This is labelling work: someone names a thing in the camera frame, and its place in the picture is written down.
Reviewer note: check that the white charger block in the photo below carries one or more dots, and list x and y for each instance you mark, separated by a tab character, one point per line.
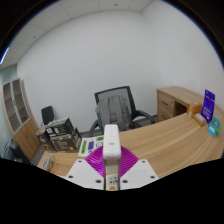
111	143

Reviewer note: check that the small tan box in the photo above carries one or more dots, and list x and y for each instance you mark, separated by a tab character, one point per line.
200	119

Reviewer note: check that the black mesh office chair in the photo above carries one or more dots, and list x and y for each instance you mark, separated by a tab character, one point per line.
130	96

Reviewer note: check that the wooden glass-door cabinet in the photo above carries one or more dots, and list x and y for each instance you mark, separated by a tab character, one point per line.
25	136

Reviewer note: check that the small black printed box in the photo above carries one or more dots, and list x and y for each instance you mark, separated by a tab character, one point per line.
60	128

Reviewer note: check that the black visitor chair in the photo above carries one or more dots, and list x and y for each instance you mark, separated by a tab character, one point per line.
47	115

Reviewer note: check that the orange box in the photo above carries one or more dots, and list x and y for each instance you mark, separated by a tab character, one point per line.
194	110

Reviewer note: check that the small green box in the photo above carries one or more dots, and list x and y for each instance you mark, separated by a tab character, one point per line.
217	124

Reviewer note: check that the wooden side desk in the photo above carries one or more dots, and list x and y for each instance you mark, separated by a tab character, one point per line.
166	103

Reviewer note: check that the large black printed box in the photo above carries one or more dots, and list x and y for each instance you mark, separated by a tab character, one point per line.
66	143

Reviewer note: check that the black sofa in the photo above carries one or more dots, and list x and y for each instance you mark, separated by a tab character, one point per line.
11	151

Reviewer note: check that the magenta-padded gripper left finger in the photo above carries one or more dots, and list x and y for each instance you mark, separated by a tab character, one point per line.
85	173

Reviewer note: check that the grey backpack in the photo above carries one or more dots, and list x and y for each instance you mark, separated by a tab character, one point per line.
112	113

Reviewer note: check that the small blue box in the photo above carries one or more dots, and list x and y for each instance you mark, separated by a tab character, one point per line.
212	130

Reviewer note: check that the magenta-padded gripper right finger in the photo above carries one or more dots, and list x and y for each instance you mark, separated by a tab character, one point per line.
138	173

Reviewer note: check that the purple standing sign card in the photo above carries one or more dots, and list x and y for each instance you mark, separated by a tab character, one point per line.
208	106

